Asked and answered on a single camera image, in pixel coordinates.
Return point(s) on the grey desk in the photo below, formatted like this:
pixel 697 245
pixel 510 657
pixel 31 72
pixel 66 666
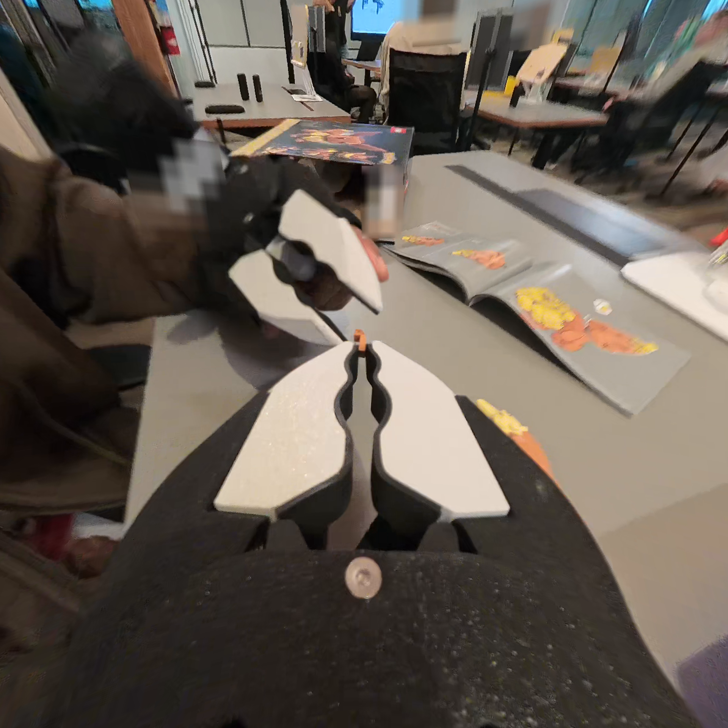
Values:
pixel 512 455

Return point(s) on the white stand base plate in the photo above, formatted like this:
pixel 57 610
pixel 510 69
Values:
pixel 671 290

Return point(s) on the person's left hand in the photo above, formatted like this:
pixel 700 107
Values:
pixel 376 259

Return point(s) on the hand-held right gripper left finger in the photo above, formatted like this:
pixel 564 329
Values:
pixel 278 449

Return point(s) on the red plastic object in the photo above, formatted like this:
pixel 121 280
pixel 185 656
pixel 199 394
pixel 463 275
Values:
pixel 719 236

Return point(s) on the grey instruction booklet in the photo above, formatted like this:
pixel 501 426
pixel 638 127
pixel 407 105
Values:
pixel 625 375

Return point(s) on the black cylinder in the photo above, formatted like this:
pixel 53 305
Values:
pixel 243 86
pixel 257 88

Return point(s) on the red wall sign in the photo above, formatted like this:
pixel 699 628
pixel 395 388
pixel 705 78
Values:
pixel 170 41

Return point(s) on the bright monitor screen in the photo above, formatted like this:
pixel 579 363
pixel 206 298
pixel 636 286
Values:
pixel 372 17

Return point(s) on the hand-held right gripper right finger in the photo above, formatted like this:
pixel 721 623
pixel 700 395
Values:
pixel 443 449

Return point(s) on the orange square tile brick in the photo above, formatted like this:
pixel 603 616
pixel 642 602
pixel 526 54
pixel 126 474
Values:
pixel 359 339

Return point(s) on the wood-edged office table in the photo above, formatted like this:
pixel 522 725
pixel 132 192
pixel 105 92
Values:
pixel 540 116
pixel 284 108

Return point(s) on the printed cardboard toy box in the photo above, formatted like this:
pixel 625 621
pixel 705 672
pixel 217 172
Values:
pixel 341 142

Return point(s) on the black office chair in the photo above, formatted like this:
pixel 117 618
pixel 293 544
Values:
pixel 426 96

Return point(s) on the orange brick claw model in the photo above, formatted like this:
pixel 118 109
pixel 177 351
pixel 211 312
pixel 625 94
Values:
pixel 529 443

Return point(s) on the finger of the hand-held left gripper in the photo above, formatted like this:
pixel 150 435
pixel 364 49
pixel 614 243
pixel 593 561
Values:
pixel 267 290
pixel 330 244

